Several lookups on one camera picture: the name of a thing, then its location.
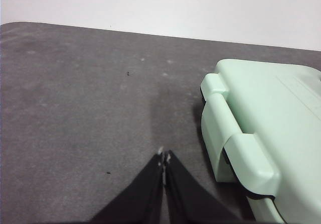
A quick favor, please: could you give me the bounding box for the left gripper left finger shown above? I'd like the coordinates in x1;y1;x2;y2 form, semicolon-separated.
87;151;166;224

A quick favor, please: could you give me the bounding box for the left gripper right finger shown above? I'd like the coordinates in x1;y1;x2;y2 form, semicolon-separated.
165;150;248;224

